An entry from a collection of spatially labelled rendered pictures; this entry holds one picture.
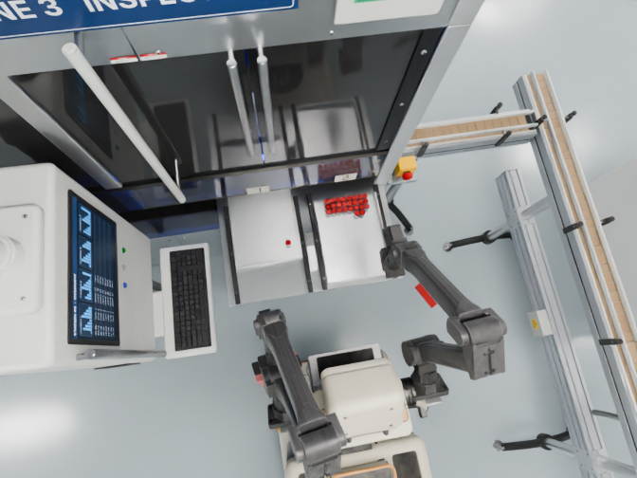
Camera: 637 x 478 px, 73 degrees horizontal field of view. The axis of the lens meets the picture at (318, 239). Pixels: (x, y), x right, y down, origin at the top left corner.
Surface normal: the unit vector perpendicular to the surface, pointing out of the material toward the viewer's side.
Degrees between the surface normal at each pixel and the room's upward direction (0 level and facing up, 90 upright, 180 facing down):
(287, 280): 0
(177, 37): 90
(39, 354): 0
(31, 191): 0
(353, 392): 42
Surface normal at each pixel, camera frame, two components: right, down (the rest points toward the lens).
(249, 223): 0.05, -0.25
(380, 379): -0.07, -0.83
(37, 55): 0.17, 0.96
